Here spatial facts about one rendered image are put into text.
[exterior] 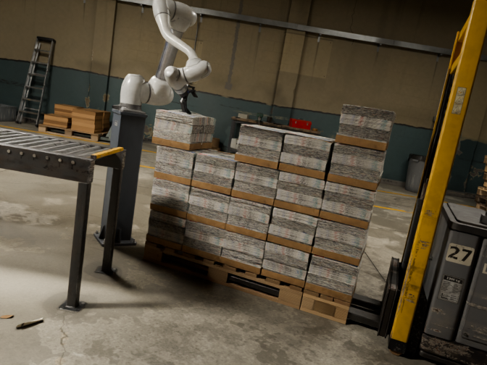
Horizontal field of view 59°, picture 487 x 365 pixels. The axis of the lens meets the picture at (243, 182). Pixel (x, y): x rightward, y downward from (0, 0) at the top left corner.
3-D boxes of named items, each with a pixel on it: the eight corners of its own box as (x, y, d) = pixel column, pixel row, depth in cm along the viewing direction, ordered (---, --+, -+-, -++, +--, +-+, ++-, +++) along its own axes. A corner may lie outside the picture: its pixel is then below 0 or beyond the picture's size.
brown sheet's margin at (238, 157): (252, 156, 308) (253, 150, 307) (290, 164, 299) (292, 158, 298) (233, 160, 272) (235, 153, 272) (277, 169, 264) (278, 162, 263)
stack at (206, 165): (169, 245, 342) (184, 143, 327) (311, 289, 304) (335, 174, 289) (141, 259, 305) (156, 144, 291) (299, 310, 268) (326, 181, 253)
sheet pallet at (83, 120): (111, 138, 925) (114, 112, 915) (97, 141, 844) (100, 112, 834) (57, 129, 927) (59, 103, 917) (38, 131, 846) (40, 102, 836)
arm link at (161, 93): (138, 98, 329) (164, 101, 343) (146, 107, 318) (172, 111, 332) (167, -4, 296) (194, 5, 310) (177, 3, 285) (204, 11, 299)
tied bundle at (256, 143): (252, 157, 308) (257, 125, 304) (291, 165, 299) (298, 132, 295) (233, 161, 273) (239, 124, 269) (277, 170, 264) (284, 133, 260)
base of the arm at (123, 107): (108, 108, 316) (109, 100, 315) (137, 111, 329) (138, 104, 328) (116, 110, 302) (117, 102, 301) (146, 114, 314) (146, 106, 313)
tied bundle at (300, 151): (293, 166, 299) (299, 133, 295) (335, 174, 289) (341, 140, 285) (277, 170, 264) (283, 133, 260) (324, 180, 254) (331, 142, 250)
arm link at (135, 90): (116, 101, 316) (119, 71, 313) (138, 104, 328) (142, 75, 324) (125, 103, 304) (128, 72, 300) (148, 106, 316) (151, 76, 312)
